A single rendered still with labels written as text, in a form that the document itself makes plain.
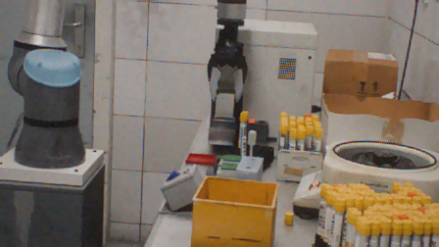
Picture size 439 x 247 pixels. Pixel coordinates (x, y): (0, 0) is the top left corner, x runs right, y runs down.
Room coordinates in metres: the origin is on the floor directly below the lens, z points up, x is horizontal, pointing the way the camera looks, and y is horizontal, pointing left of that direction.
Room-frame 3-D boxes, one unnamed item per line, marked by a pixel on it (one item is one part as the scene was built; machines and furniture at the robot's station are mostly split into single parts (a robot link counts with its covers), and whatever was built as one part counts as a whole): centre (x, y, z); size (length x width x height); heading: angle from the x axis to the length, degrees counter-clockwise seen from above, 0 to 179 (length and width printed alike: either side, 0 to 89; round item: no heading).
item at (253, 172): (1.37, -0.06, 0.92); 0.10 x 0.07 x 0.10; 171
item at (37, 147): (1.57, 0.37, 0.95); 0.15 x 0.15 x 0.10
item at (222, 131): (1.91, -0.01, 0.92); 0.21 x 0.07 x 0.05; 177
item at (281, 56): (2.10, -0.11, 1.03); 0.31 x 0.27 x 0.30; 177
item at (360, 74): (2.48, -0.45, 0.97); 0.31 x 0.23 x 0.18; 170
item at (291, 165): (1.70, -0.19, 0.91); 0.20 x 0.10 x 0.07; 177
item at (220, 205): (1.20, -0.04, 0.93); 0.13 x 0.13 x 0.10; 83
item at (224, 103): (1.89, -0.01, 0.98); 0.05 x 0.04 x 0.06; 87
